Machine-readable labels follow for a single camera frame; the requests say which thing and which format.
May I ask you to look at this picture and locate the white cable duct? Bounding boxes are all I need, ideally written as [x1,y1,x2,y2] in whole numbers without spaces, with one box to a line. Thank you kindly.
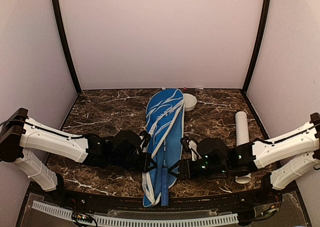
[31,200,239,227]

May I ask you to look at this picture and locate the black vertical frame post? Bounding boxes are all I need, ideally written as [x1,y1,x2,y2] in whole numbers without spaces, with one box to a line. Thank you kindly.
[51,0,82,95]
[241,0,271,95]

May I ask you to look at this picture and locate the blue racket bag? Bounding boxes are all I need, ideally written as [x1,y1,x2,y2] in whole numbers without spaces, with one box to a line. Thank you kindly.
[142,88,185,207]

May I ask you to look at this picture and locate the black vertical frame post left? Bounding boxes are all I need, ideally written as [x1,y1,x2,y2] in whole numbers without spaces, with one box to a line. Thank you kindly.
[51,0,82,95]

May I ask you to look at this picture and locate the small circuit board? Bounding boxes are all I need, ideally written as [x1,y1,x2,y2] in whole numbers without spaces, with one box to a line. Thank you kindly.
[71,211,94,224]

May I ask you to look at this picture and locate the blue badminton racket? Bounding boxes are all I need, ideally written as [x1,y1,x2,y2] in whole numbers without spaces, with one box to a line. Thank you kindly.
[161,140,169,208]

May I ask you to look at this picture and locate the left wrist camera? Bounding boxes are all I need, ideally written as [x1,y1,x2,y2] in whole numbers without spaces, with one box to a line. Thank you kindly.
[139,130,151,153]

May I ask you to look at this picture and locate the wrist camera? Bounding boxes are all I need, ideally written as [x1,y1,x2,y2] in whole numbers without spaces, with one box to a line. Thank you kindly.
[139,130,151,153]
[180,136,201,161]

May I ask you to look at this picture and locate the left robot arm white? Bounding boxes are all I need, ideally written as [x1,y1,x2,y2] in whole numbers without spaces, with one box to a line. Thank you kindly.
[0,108,157,205]

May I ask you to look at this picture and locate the black vertical frame post right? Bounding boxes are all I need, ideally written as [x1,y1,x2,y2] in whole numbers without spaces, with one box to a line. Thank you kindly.
[241,0,271,95]

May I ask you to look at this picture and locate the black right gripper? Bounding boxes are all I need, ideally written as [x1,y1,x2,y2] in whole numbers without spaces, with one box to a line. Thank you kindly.
[167,158,229,181]

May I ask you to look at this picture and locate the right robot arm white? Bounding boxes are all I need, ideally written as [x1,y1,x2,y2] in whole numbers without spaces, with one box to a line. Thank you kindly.
[168,112,320,204]

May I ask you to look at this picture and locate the white shuttlecock tube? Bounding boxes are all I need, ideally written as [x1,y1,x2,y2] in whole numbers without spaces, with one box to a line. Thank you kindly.
[235,111,252,185]

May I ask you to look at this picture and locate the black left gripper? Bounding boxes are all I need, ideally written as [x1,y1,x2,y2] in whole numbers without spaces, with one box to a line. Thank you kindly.
[111,152,157,173]

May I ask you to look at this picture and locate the white ceramic bowl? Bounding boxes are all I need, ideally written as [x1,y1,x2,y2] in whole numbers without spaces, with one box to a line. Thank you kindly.
[183,93,197,112]

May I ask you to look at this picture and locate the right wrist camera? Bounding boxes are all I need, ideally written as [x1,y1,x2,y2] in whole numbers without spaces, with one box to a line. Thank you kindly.
[180,136,201,161]

